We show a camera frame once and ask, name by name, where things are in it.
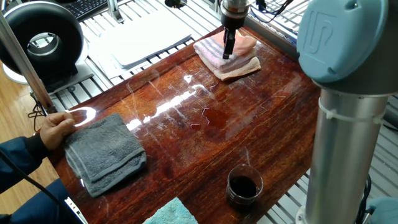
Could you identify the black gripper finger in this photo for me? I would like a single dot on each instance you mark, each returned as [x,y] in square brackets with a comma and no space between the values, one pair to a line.
[228,46]

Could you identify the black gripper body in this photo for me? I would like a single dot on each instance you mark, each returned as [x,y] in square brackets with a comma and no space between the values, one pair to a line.
[233,22]

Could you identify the pink striped cloth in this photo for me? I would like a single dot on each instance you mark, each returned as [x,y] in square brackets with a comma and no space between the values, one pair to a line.
[239,62]

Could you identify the grey robot arm, blue caps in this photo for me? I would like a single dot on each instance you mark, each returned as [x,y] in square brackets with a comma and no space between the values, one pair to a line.
[342,155]

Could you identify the forearm in dark blue sleeve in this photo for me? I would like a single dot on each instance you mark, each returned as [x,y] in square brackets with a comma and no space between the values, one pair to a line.
[18,160]

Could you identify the teal cloth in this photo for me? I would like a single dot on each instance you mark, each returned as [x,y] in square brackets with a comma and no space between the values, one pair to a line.
[171,214]

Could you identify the person's hand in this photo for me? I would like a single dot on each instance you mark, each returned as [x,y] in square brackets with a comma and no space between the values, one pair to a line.
[56,129]

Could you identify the large dark liquid puddle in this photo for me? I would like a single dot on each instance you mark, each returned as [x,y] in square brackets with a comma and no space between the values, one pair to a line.
[216,117]

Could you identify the white paper stack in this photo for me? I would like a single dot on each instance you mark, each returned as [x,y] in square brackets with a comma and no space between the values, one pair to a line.
[143,40]

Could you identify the small dark liquid puddle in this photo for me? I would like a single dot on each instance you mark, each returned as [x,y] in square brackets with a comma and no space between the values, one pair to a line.
[196,126]

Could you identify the glass beaker with dark liquid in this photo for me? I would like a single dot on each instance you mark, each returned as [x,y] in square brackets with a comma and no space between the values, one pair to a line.
[244,186]

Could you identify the black keyboard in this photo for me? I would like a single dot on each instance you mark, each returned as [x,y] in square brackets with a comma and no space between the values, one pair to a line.
[84,7]

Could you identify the grey folded towel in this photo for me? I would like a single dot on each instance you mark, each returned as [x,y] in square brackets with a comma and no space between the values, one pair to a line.
[102,152]

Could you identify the black round fan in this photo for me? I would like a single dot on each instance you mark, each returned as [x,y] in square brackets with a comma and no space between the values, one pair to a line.
[18,28]

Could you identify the leg in blue trousers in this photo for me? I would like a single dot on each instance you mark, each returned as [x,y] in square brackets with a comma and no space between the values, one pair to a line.
[34,211]

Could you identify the small aluminium bracket post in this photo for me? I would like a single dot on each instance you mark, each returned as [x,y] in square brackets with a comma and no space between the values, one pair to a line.
[115,12]

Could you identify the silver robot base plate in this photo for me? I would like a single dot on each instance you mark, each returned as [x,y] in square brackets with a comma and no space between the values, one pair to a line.
[301,217]

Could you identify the slanted aluminium post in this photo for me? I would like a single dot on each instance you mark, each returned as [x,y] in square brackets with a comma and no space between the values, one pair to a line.
[25,65]

